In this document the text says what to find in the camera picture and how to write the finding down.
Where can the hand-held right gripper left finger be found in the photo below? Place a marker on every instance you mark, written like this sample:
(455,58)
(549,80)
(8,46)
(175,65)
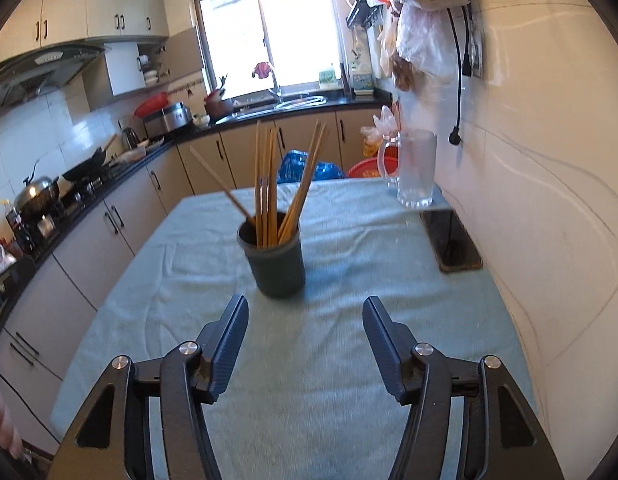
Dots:
(231,345)

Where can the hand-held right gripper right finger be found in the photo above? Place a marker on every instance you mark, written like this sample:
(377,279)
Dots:
(381,350)

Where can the dark grey cup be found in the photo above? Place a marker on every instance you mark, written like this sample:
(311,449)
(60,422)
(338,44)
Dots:
(279,270)

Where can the bundle of chopsticks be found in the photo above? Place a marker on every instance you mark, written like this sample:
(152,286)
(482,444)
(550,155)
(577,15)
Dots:
(264,195)

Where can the wooden chopstick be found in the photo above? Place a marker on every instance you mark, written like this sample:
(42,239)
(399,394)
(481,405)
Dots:
(219,182)

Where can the person's left hand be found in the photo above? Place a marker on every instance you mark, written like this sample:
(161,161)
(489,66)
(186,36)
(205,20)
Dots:
(1,420)

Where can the light blue table towel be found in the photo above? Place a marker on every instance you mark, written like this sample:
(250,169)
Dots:
(314,360)

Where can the black phone in brown case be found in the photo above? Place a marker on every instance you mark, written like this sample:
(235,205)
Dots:
(451,240)

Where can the beige base cabinets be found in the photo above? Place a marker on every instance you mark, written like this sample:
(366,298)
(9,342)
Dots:
(89,260)

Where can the clear glass mug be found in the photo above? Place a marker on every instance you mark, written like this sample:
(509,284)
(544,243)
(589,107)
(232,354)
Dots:
(414,175)

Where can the red plastic basin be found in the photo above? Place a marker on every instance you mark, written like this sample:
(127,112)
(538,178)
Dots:
(369,167)

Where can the blue plastic bag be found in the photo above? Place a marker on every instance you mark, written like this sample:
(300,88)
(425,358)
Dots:
(314,167)

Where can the black kitchen countertop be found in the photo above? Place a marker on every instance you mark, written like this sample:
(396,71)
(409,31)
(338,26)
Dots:
(199,132)

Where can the plastic bag with orange contents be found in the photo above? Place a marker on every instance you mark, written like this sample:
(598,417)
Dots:
(376,135)

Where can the black wok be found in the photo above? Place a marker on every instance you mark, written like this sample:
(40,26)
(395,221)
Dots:
(86,170)

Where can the steel kettle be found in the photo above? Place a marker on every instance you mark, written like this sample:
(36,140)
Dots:
(130,139)

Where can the silver rice cooker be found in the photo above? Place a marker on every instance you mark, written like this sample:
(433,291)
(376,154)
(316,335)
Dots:
(169,120)

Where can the dark red clay pot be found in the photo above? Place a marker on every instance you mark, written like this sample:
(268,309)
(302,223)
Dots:
(218,106)

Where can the dark jar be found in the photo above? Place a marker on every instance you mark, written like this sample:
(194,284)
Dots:
(19,232)

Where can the silver pot with lid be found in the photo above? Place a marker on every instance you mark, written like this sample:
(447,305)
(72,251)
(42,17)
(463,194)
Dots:
(36,190)

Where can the steel kitchen sink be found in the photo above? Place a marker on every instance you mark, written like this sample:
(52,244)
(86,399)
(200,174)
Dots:
(294,102)

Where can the red bowl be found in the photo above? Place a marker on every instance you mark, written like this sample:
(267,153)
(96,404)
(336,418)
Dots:
(151,104)

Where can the chrome sink faucet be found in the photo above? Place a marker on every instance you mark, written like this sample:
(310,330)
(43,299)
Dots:
(275,85)

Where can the pale carton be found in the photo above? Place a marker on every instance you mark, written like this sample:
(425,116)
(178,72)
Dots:
(361,80)

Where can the green and white box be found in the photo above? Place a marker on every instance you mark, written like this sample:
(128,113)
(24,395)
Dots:
(329,79)

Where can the kitchen window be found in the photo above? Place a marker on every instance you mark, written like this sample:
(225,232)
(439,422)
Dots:
(289,30)

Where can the steel range hood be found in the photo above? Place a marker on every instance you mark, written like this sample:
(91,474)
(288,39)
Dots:
(39,70)

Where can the black hanging rack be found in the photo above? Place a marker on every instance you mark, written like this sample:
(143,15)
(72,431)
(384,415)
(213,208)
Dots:
(364,10)

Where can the beige upper cabinets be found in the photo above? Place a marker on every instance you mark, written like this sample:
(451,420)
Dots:
(89,5)

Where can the wall dish rack with bowls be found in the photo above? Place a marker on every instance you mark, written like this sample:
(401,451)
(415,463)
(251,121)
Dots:
(151,70)

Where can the small white wall cabinet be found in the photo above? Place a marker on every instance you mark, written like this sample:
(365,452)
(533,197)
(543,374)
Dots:
(124,70)

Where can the wall power outlet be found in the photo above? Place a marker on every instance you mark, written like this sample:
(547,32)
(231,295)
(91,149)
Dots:
(479,50)

